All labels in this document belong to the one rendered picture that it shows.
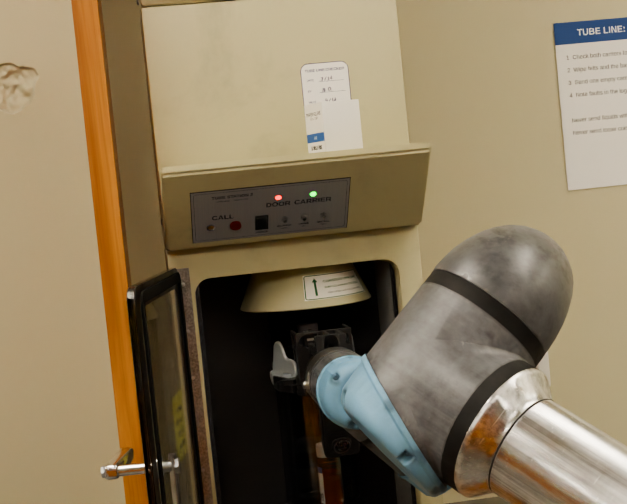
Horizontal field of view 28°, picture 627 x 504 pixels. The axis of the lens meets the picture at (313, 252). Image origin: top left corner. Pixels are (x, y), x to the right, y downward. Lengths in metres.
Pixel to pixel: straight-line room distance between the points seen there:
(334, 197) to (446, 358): 0.56
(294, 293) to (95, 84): 0.37
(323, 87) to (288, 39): 0.07
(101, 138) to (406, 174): 0.36
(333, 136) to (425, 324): 0.54
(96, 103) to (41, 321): 0.61
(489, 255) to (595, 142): 1.13
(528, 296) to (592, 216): 1.13
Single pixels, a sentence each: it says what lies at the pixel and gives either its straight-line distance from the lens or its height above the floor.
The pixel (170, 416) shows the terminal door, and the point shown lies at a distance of 1.40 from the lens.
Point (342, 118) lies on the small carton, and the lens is 1.51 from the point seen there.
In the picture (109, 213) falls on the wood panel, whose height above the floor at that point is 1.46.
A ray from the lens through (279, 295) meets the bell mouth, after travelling 1.61.
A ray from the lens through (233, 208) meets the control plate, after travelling 1.50.
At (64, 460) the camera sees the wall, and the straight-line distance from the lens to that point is 2.04.
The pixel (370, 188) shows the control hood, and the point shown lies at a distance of 1.51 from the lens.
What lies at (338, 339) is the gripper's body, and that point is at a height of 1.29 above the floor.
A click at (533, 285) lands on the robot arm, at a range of 1.02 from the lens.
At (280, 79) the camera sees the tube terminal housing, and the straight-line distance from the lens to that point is 1.58.
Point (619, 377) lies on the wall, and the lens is 2.17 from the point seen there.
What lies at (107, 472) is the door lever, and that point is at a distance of 1.32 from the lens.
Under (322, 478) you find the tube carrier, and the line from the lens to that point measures 1.68.
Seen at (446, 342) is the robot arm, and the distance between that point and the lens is 0.99.
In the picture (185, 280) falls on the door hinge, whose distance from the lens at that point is 1.57.
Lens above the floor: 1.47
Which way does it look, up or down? 3 degrees down
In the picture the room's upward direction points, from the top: 6 degrees counter-clockwise
